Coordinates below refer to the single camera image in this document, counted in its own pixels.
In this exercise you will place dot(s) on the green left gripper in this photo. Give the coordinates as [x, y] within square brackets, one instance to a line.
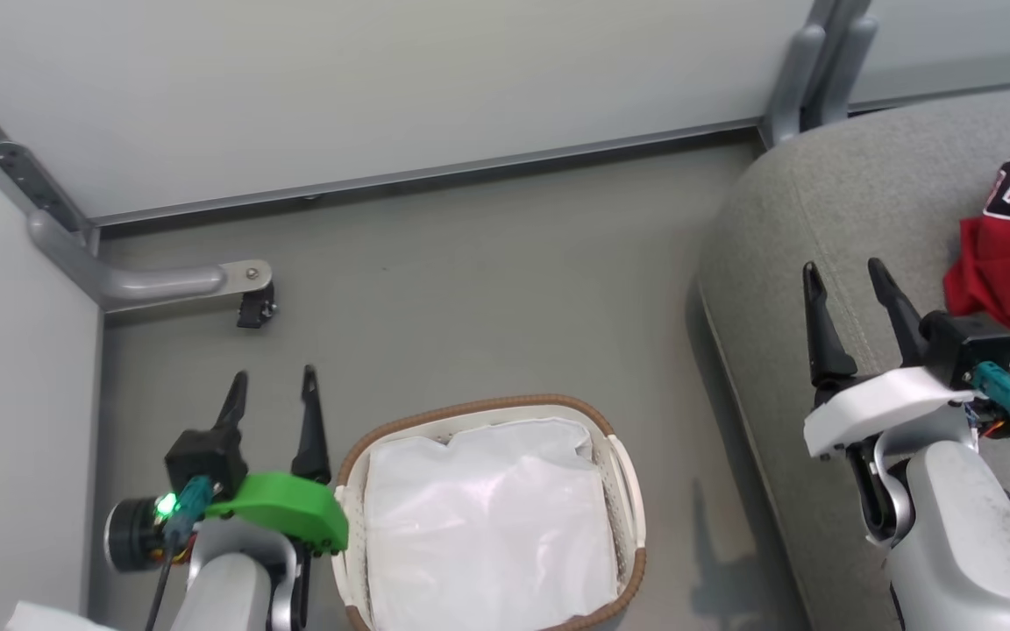
[286, 504]

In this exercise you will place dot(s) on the grey partition bottom rail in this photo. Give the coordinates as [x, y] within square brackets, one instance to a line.
[426, 171]

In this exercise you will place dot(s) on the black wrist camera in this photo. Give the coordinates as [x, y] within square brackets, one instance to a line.
[202, 460]
[970, 346]

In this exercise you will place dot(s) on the grey fabric sofa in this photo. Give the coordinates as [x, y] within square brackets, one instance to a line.
[821, 202]

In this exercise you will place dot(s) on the white basket liner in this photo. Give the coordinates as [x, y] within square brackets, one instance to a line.
[487, 526]

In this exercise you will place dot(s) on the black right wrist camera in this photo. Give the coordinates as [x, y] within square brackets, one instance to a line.
[970, 346]

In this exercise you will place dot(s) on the black caster wheel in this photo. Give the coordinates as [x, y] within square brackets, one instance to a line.
[255, 308]

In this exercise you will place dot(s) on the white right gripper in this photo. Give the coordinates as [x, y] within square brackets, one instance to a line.
[873, 407]

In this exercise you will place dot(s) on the grey partition corner post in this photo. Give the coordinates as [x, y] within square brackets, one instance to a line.
[23, 171]

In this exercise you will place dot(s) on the red and white jersey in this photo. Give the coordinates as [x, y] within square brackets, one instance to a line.
[1009, 263]

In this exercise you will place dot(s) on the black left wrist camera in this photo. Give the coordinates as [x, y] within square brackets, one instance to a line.
[202, 460]

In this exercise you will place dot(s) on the white laundry basket brown rim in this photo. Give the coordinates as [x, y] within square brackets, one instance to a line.
[623, 491]

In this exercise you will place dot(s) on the grey partition foot with caster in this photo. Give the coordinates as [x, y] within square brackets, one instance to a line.
[154, 282]

